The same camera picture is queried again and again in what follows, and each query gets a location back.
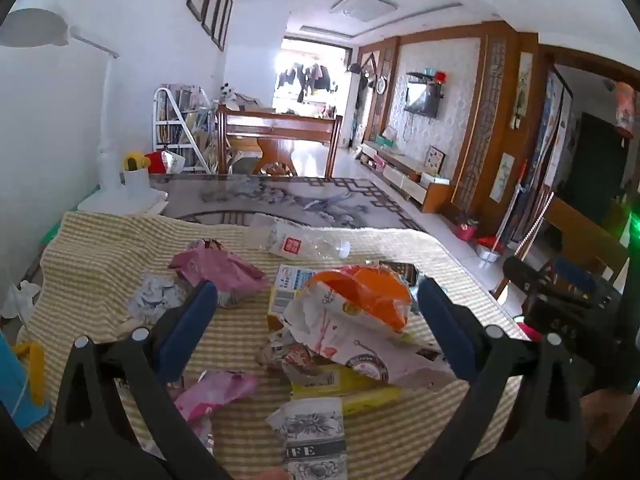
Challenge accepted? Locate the crumpled printed wrapper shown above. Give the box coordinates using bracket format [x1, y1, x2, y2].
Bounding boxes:
[255, 329, 322, 377]

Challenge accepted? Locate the wooden bench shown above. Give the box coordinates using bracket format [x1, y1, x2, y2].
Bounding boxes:
[216, 102, 344, 179]

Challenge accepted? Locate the hanging laundry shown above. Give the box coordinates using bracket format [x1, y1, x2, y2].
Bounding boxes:
[277, 62, 342, 104]

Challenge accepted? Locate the white cup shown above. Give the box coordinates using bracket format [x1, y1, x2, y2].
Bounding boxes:
[122, 166, 151, 202]

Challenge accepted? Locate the blue and yellow plastic item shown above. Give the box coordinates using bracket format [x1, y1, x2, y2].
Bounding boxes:
[0, 332, 52, 429]

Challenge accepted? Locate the white step ladder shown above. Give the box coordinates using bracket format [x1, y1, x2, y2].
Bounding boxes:
[152, 87, 213, 173]

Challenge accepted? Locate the square ceiling light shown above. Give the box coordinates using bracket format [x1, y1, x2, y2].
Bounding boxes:
[330, 0, 399, 22]

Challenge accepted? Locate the clear plastic bottle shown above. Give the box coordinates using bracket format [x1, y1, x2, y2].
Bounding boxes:
[247, 212, 354, 264]

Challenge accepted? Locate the pink wrapper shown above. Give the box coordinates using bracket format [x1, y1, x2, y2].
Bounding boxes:
[167, 239, 271, 307]
[172, 370, 259, 456]

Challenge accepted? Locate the dark door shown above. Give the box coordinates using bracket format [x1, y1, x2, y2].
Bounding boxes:
[557, 112, 634, 217]

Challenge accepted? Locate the striped table mat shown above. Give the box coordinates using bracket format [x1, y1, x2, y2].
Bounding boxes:
[15, 210, 531, 480]

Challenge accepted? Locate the wooden television cabinet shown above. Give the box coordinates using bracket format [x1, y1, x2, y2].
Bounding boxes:
[360, 140, 454, 214]

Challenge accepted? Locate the floral black-white paper box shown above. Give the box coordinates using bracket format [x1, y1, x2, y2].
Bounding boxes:
[267, 397, 349, 480]

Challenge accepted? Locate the green mat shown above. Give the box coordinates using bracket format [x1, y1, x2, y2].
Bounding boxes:
[42, 187, 101, 247]

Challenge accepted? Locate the red flower pot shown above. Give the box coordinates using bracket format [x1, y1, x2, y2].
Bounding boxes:
[454, 215, 481, 242]

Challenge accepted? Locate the white-handled mop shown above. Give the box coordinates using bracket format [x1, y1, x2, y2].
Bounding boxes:
[475, 160, 527, 262]

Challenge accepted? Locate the wooden chair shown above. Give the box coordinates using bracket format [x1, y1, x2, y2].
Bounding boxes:
[492, 195, 631, 306]

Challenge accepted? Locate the orange-white paper bag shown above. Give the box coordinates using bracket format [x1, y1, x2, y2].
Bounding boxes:
[282, 265, 454, 392]

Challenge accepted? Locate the wall television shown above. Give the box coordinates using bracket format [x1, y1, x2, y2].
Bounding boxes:
[405, 80, 444, 119]

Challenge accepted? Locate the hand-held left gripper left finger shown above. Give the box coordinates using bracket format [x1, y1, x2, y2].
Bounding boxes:
[50, 280, 236, 480]

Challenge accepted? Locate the white tissue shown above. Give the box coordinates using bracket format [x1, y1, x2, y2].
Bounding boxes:
[0, 280, 42, 322]

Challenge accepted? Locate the dark cigarette pack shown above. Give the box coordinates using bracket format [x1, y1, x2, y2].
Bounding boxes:
[377, 260, 419, 287]

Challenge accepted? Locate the white desk lamp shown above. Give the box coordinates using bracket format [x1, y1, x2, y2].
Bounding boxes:
[0, 8, 168, 217]

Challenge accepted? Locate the wall scroll painting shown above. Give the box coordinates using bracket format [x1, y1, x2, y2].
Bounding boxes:
[490, 152, 517, 202]
[510, 52, 537, 131]

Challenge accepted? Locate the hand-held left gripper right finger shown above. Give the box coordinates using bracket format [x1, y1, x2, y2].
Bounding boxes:
[416, 277, 588, 480]

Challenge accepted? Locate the yellow box blue-white label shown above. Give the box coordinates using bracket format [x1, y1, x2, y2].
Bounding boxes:
[267, 264, 322, 332]

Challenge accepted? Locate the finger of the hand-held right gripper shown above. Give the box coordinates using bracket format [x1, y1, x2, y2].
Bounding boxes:
[502, 256, 553, 306]
[549, 259, 623, 306]

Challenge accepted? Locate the yellow flat box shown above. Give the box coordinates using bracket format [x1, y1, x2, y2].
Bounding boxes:
[290, 364, 402, 417]

